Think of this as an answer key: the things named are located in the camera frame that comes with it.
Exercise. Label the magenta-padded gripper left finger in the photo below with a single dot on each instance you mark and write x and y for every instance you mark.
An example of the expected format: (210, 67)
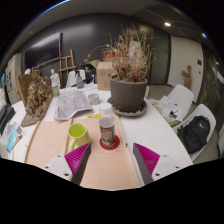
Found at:
(77, 156)

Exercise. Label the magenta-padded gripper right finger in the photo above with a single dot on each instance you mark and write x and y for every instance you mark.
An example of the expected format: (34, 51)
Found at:
(147, 157)

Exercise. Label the clear white-capped drink bottle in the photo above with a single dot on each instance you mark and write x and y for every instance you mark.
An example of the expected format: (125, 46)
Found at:
(107, 128)

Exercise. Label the yellow-green mug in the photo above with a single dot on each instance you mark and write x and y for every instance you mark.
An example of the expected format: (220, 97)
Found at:
(78, 135)

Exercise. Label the beige canvas sheet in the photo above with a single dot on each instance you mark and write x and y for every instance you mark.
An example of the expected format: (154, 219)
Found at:
(50, 143)

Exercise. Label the flat round red coaster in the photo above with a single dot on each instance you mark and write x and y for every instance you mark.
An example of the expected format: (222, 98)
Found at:
(116, 144)

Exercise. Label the grey plant saucer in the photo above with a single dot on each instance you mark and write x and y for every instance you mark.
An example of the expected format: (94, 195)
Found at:
(128, 113)

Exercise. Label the black backpack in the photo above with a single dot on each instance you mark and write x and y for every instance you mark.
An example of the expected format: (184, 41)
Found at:
(195, 135)

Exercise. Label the open grey newspaper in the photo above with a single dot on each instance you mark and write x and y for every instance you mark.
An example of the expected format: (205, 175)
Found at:
(71, 104)

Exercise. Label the papers on chair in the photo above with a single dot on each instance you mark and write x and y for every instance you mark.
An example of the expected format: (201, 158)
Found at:
(170, 106)

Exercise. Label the small grey cup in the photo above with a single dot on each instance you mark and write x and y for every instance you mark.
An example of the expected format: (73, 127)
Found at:
(94, 99)

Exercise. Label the dried plant in grey pot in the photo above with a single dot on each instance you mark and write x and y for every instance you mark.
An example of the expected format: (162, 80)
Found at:
(128, 93)

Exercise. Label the colourful printed book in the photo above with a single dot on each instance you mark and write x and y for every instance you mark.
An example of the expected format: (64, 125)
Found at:
(11, 136)

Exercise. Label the green spray bottle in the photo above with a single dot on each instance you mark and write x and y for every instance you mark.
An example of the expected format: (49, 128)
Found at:
(55, 90)

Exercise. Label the white chair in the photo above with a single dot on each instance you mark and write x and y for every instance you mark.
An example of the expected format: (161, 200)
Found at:
(182, 95)
(203, 111)
(71, 78)

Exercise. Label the black flat boxes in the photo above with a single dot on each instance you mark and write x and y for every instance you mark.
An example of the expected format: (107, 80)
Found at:
(6, 116)

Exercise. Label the white bust figure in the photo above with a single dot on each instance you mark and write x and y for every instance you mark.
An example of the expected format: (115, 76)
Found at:
(54, 77)

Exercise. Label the cardboard box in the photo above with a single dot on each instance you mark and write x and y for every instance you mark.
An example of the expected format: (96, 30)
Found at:
(105, 76)

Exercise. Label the wooden easel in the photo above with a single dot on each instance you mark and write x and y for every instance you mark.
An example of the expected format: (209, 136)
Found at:
(66, 68)

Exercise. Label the beige cabinet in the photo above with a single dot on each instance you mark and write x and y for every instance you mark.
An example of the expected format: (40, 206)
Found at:
(12, 78)

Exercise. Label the red box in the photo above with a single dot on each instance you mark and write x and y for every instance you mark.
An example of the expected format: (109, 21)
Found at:
(108, 55)

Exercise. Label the long ceiling light strip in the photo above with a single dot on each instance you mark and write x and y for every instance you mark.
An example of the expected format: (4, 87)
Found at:
(50, 8)

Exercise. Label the wooden wall figure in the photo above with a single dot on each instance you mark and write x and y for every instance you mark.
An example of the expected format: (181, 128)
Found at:
(187, 77)

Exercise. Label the black wall screen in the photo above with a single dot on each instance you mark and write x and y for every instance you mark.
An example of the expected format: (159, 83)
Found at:
(43, 51)

